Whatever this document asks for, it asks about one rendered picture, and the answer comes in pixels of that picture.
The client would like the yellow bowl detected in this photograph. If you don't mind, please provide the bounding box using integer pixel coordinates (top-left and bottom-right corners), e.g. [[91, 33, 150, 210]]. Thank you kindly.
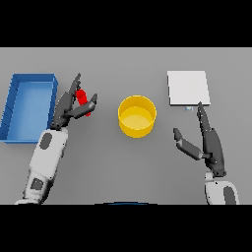
[[117, 94, 158, 139]]

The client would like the red beaker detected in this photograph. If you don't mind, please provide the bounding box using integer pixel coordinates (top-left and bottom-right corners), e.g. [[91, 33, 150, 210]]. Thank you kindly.
[[75, 88, 93, 117]]

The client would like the blue tray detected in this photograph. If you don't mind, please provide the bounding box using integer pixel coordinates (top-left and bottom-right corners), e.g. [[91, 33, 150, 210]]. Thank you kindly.
[[0, 73, 59, 145]]

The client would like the pale square measuring scale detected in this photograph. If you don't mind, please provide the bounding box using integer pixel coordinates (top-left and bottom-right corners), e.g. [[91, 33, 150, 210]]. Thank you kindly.
[[166, 70, 212, 111]]

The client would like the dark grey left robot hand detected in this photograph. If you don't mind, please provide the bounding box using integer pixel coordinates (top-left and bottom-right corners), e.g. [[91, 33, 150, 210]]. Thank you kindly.
[[49, 72, 98, 131]]

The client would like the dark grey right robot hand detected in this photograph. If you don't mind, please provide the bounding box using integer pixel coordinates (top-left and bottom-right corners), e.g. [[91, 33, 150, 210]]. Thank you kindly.
[[172, 100, 226, 179]]

